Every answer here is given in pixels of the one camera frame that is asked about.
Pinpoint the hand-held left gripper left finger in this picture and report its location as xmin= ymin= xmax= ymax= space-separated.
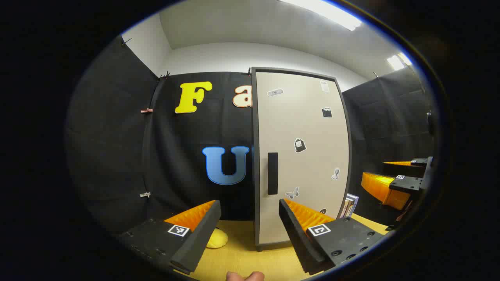
xmin=117 ymin=200 xmax=221 ymax=274

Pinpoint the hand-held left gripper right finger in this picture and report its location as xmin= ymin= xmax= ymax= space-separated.
xmin=279 ymin=198 xmax=387 ymax=276

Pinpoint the black cabinet door handle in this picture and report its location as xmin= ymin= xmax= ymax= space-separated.
xmin=267 ymin=152 xmax=279 ymax=195

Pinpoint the dark grey cabinet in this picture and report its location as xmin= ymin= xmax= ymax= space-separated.
xmin=251 ymin=67 xmax=353 ymax=252

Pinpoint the beige cabinet door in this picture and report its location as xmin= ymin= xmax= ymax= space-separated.
xmin=255 ymin=70 xmax=350 ymax=244

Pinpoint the yellow soft toy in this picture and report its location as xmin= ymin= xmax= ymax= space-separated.
xmin=206 ymin=228 xmax=229 ymax=249

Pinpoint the small ceiling light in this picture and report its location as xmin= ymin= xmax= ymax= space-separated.
xmin=387 ymin=53 xmax=413 ymax=71

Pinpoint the black backdrop cloth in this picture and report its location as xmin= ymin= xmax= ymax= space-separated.
xmin=64 ymin=35 xmax=436 ymax=235

